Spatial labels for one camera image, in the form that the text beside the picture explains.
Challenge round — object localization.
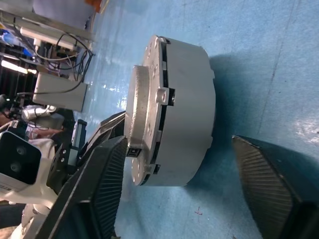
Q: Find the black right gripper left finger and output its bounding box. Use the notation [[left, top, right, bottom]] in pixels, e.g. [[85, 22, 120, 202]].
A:
[[37, 135, 129, 239]]

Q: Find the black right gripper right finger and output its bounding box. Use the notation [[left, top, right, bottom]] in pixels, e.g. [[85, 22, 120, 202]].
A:
[[231, 135, 319, 239]]

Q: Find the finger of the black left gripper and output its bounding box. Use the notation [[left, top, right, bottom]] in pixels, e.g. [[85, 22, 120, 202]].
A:
[[96, 111, 127, 133], [77, 121, 126, 166]]

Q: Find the grey round motor lid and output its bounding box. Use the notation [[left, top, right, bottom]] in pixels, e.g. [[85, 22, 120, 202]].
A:
[[124, 34, 176, 186]]

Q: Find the grey round motor housing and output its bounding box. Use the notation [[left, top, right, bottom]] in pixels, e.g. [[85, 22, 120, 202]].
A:
[[139, 37, 216, 187]]

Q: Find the grey rectangular box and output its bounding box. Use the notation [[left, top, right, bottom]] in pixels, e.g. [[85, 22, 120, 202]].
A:
[[32, 73, 88, 113]]

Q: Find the silver metallic object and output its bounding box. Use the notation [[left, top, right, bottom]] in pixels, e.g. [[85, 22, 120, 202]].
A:
[[21, 104, 58, 120]]

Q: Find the white power strip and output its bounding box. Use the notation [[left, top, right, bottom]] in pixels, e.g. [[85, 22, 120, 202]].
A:
[[19, 26, 76, 50]]

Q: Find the bright strip light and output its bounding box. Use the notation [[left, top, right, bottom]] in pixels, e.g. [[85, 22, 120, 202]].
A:
[[0, 59, 37, 75]]

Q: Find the orange object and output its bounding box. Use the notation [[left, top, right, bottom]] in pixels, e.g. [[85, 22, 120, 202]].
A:
[[84, 0, 104, 12]]

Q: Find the blue plastic table cover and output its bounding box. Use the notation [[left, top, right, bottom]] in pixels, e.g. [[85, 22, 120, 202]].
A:
[[82, 0, 319, 239]]

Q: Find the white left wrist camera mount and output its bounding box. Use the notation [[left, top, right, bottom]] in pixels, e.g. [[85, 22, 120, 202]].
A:
[[0, 131, 59, 239]]

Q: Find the black background cable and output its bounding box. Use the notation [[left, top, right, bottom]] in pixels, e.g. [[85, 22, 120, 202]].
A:
[[33, 32, 95, 95]]

